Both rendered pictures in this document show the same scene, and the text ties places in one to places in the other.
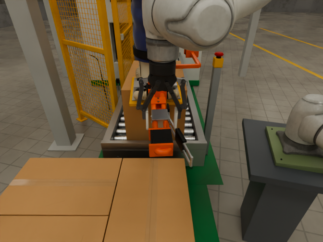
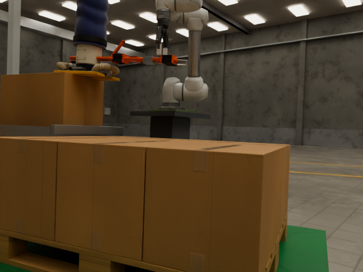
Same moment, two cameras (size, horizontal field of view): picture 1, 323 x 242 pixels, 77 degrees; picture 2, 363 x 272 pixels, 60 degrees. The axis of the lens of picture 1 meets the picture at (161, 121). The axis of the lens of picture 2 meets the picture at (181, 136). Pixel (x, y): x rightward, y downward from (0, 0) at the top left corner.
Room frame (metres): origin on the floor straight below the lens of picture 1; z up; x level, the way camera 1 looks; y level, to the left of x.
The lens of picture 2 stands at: (-0.36, 1.80, 0.61)
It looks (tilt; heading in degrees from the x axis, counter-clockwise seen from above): 1 degrees down; 293
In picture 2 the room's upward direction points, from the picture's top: 2 degrees clockwise
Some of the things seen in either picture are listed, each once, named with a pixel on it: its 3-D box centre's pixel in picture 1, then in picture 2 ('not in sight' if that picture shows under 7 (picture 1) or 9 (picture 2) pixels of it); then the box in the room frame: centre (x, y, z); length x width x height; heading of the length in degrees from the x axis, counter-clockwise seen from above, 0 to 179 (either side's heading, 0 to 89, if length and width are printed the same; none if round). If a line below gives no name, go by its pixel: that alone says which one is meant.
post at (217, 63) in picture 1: (210, 112); not in sight; (1.63, -0.45, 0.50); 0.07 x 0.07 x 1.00; 0
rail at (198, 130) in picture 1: (185, 86); not in sight; (2.23, -0.28, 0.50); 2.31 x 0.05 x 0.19; 0
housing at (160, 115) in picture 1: (159, 118); (149, 60); (0.65, 0.01, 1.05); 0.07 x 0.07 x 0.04; 4
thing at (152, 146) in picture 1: (160, 141); (168, 59); (0.52, 0.00, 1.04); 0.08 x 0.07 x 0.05; 4
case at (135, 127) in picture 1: (156, 97); (53, 105); (1.43, 0.04, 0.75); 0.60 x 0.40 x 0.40; 179
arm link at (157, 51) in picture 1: (162, 49); (163, 17); (0.57, 0.00, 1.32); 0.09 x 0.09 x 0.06
